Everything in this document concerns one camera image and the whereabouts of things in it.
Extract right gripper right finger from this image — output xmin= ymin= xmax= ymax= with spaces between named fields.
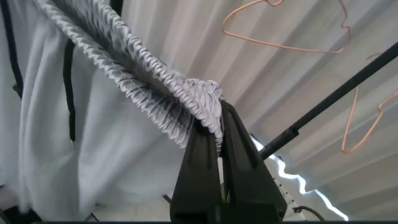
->
xmin=220 ymin=100 xmax=287 ymax=219

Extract pale grey shorts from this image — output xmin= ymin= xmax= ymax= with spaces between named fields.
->
xmin=0 ymin=0 xmax=224 ymax=219

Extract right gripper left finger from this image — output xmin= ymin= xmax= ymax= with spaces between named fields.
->
xmin=170 ymin=119 xmax=224 ymax=223

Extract pink clothes hanger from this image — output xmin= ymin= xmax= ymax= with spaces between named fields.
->
xmin=221 ymin=0 xmax=352 ymax=54
xmin=341 ymin=52 xmax=398 ymax=154

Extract white curtain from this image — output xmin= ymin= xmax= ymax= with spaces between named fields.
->
xmin=119 ymin=0 xmax=398 ymax=222

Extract black clothes rack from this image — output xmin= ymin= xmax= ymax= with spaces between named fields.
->
xmin=259 ymin=42 xmax=398 ymax=161

